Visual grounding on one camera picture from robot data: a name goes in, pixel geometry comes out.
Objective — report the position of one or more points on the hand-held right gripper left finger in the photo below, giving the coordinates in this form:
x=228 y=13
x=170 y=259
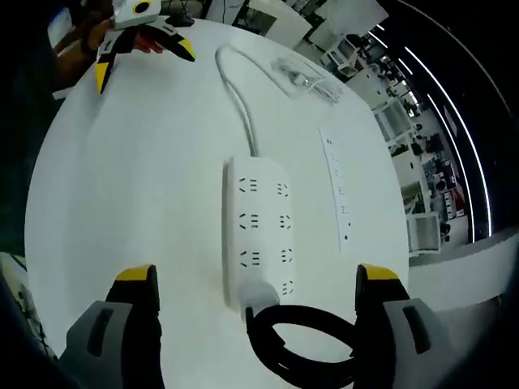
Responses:
x=121 y=344

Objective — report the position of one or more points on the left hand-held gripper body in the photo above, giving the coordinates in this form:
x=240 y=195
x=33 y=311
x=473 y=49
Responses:
x=135 y=12

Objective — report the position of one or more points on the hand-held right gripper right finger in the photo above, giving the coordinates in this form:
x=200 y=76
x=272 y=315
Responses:
x=401 y=344

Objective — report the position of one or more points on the white charger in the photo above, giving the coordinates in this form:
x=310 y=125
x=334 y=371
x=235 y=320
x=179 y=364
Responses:
x=257 y=296

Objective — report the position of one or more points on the white power strip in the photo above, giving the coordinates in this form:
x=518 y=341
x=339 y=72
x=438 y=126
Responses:
x=259 y=227

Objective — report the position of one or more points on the white desk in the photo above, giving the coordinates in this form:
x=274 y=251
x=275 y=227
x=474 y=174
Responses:
x=142 y=182

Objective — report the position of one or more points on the built-in desk socket strip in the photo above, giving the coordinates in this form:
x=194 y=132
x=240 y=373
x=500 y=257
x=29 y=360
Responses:
x=336 y=186

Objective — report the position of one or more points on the ceiling light strip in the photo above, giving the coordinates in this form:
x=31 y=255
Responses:
x=466 y=133
x=454 y=154

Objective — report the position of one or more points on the person's left hand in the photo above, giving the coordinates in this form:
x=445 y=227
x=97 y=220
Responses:
x=97 y=32

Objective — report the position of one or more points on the small black device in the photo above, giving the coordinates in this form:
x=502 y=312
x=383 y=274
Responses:
x=180 y=21

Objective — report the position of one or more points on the white office chair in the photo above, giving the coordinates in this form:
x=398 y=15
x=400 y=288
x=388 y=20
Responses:
x=423 y=233

